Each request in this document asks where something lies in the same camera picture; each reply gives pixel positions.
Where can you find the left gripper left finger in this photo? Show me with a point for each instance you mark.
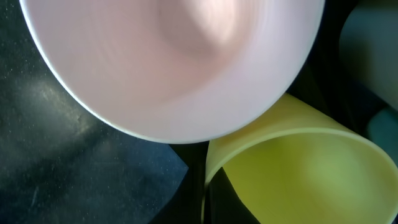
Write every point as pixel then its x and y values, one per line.
pixel 186 199

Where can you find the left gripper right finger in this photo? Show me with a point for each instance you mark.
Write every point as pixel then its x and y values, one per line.
pixel 228 205

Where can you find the yellow cup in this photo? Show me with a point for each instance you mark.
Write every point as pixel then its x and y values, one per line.
pixel 311 180

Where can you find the pink cup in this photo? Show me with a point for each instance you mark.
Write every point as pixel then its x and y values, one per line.
pixel 155 77

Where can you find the green cup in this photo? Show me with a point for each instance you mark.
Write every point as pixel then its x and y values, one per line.
pixel 385 133

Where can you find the grey cup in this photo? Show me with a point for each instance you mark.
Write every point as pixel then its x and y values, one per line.
pixel 373 53

